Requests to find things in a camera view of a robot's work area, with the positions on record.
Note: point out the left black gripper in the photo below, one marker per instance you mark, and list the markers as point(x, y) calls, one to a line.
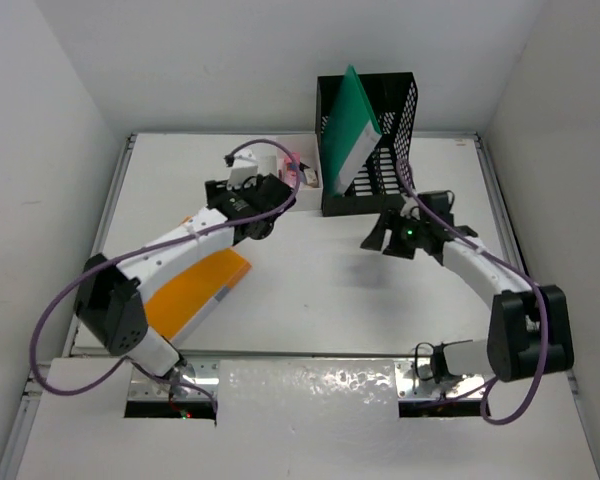
point(218, 187)

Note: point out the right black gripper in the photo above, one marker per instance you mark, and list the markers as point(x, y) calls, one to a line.
point(390, 220)

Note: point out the pink glue bottle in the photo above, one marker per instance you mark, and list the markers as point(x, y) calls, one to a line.
point(288, 170)

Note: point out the brown white stamp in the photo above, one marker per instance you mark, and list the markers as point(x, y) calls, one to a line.
point(310, 178)

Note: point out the green notebook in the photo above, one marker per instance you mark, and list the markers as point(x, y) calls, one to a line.
point(351, 134)

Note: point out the orange notebook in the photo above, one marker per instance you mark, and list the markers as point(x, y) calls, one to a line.
point(185, 273)

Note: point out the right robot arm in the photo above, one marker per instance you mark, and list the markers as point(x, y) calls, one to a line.
point(513, 342)

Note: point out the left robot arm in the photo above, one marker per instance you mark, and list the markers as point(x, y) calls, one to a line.
point(111, 300)

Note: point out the white storage box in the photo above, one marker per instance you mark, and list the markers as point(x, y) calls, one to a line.
point(305, 146)

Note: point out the black mesh file organizer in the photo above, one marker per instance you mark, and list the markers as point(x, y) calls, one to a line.
point(393, 99)

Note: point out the white front cover panel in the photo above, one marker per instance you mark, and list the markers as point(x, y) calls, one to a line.
point(302, 419)

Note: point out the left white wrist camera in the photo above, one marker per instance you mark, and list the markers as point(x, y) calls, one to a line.
point(243, 166)

